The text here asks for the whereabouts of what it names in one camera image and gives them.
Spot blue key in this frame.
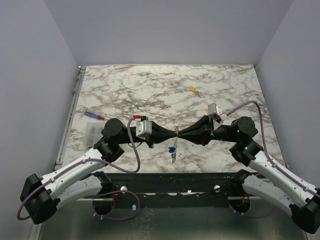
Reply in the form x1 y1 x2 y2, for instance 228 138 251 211
169 147 176 154

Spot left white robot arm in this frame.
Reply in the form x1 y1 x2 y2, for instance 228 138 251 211
16 115 178 225

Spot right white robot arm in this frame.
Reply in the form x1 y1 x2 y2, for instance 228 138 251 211
178 115 320 234

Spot clear plastic screw box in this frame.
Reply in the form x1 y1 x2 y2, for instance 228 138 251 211
83 122 105 148

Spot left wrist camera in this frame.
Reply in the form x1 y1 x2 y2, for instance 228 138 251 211
135 120 152 138

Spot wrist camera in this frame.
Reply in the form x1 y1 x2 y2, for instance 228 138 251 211
206 103 223 123
135 120 152 138

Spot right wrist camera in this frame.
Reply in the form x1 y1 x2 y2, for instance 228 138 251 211
206 103 223 123

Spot yellow handled screwdriver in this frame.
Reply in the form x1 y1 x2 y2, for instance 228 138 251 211
189 86 201 98

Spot blue handled screwdriver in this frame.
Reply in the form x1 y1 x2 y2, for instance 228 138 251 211
84 111 105 120

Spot black mounting rail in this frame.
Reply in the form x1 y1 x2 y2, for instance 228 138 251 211
93 170 249 208

